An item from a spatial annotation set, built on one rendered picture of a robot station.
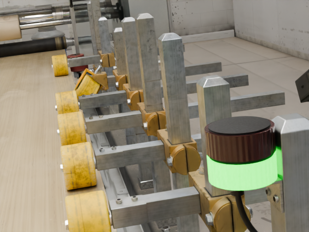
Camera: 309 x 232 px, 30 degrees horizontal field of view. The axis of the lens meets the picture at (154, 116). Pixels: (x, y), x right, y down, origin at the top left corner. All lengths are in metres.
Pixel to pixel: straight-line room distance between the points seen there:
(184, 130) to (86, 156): 0.18
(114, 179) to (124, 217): 1.08
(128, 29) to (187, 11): 8.11
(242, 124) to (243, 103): 0.84
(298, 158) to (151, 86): 0.75
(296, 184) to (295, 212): 0.03
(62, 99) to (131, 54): 0.21
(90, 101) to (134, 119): 0.26
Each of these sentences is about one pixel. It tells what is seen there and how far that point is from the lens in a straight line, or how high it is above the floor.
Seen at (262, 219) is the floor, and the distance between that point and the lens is 2.97.
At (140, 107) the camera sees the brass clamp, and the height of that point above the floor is 0.97.
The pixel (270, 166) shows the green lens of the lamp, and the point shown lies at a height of 1.10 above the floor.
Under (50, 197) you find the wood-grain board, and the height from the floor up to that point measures 0.90.
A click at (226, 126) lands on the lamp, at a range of 0.50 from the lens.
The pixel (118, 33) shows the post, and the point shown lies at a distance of 1.71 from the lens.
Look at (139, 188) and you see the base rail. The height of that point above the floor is 0.70.
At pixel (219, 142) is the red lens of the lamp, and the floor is 1.13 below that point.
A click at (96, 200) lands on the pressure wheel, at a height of 0.98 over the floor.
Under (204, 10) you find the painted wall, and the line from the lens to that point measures 9.63.
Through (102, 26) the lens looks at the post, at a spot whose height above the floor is 1.08.
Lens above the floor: 1.27
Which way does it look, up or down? 14 degrees down
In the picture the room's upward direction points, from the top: 6 degrees counter-clockwise
